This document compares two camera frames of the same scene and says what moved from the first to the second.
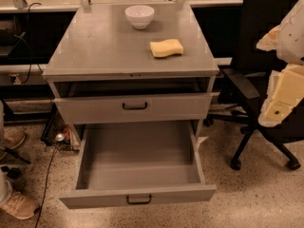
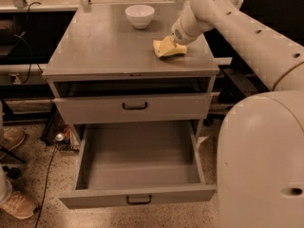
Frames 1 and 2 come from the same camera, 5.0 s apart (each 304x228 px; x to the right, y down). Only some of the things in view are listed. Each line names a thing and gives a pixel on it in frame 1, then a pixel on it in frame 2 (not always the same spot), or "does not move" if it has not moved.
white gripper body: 293,38 to 180,35
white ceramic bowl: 139,15 does not move
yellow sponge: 166,47 does not move
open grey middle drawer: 125,162 does not move
